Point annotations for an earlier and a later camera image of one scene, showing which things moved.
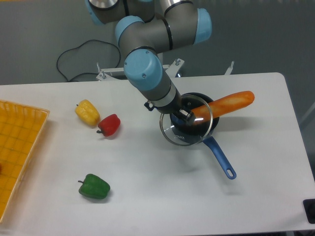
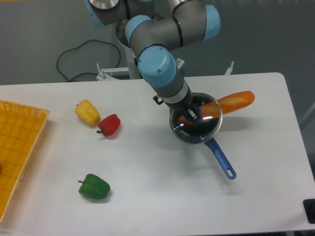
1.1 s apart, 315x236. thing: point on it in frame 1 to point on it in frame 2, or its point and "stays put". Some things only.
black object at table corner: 309,207 stays put
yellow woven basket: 21,129 stays put
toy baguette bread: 206,112 stays put
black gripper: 189,117 to 182,108
